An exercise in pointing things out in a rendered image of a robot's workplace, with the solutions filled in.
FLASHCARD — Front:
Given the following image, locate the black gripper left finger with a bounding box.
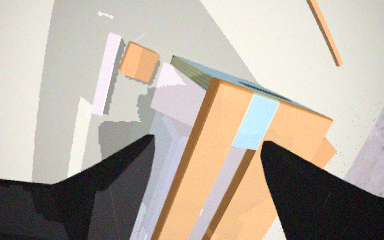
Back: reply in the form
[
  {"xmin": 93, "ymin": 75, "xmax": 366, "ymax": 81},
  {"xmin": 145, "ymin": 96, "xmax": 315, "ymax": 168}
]
[{"xmin": 0, "ymin": 134, "xmax": 155, "ymax": 240}]

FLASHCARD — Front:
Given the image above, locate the tan block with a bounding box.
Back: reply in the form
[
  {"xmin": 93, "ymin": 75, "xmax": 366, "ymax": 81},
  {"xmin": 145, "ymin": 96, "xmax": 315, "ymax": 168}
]
[{"xmin": 120, "ymin": 41, "xmax": 159, "ymax": 83}]

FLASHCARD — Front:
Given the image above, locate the tan flat bar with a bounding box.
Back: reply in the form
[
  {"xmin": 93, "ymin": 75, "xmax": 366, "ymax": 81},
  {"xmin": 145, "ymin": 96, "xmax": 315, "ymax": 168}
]
[{"xmin": 306, "ymin": 0, "xmax": 343, "ymax": 67}]

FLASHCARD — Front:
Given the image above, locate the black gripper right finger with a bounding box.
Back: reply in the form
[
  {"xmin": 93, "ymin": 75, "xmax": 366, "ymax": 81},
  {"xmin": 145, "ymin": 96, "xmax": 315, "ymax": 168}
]
[{"xmin": 260, "ymin": 141, "xmax": 384, "ymax": 240}]

